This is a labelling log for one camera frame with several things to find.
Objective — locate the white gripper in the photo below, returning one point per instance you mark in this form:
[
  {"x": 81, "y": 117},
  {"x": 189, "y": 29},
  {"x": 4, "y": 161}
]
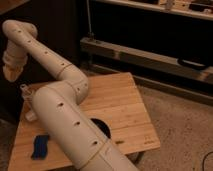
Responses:
[{"x": 13, "y": 65}]

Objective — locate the clear plastic bottle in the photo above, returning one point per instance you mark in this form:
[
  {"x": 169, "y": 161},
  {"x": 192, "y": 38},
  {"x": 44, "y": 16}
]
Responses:
[{"x": 27, "y": 94}]

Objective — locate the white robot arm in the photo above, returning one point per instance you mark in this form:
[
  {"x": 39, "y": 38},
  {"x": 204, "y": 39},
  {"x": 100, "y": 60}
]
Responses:
[{"x": 57, "y": 104}]

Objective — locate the blue folded cloth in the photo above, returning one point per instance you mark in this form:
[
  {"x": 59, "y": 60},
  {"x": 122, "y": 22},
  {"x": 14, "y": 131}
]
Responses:
[{"x": 40, "y": 147}]

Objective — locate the vertical metal pole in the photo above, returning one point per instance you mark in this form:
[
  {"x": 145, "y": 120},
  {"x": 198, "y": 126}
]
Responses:
[{"x": 90, "y": 32}]

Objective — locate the black round bowl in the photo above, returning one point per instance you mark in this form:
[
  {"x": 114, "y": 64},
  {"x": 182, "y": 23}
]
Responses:
[{"x": 102, "y": 126}]

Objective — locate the wooden table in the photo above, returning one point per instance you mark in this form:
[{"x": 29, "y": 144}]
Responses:
[{"x": 115, "y": 100}]

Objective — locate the orange carrot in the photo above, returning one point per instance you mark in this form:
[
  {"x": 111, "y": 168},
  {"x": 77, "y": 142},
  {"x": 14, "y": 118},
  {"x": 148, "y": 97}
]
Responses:
[{"x": 119, "y": 142}]

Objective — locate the upper wooden shelf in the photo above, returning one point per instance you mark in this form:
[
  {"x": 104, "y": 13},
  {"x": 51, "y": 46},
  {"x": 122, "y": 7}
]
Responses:
[{"x": 176, "y": 7}]

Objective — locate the metal shelf rail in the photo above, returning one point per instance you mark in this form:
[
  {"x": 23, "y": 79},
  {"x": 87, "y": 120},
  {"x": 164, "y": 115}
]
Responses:
[{"x": 145, "y": 59}]

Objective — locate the black handle loop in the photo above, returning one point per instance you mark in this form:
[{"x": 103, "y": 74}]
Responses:
[{"x": 191, "y": 65}]

